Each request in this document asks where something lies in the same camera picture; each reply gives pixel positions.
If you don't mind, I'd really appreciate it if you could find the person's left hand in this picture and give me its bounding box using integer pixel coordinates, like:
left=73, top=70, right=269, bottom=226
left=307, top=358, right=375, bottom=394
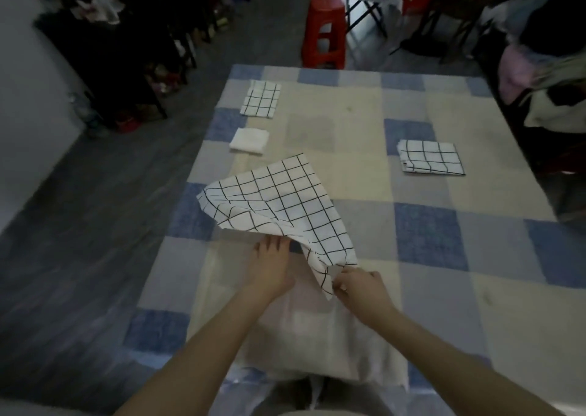
left=247, top=235, right=297, bottom=300

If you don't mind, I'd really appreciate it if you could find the person's right hand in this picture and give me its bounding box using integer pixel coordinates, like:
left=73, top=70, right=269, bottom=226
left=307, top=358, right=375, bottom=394
left=333, top=266, right=400, bottom=332

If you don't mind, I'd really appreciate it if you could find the white black-grid cloth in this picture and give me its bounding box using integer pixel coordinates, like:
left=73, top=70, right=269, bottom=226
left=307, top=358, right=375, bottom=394
left=197, top=153, right=359, bottom=302
left=240, top=80, right=281, bottom=120
left=397, top=139, right=466, bottom=177

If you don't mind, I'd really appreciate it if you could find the plain white cloth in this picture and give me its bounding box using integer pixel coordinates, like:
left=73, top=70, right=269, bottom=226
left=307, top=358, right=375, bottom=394
left=228, top=127, right=270, bottom=155

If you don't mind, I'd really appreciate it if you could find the person's right forearm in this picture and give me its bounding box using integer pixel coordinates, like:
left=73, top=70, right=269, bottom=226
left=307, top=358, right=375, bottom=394
left=371, top=312, right=564, bottom=416

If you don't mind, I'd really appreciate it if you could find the person's left forearm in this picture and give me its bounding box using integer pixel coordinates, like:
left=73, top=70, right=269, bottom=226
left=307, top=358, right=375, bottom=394
left=114, top=287, right=284, bottom=416

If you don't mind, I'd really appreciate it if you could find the blue beige patchwork tablecloth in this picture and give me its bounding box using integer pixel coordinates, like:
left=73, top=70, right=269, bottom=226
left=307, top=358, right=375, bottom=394
left=123, top=64, right=586, bottom=416

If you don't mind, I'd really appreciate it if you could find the reddish wooden chair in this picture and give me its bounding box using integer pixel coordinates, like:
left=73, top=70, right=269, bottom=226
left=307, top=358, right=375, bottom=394
left=526, top=132, right=586, bottom=181

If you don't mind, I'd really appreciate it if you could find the clear water bottle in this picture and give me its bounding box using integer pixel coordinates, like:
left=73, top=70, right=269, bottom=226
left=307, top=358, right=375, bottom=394
left=71, top=92, right=97, bottom=130

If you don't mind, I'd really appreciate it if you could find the white black garment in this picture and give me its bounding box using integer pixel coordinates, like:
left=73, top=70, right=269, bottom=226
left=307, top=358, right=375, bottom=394
left=524, top=86, right=586, bottom=133

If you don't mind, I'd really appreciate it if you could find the pink garment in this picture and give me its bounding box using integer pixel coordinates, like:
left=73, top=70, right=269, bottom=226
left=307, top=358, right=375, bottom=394
left=497, top=42, right=534, bottom=105

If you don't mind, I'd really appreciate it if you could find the dark wooden chair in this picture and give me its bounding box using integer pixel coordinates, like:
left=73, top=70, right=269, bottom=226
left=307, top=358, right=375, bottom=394
left=389, top=0, right=486, bottom=64

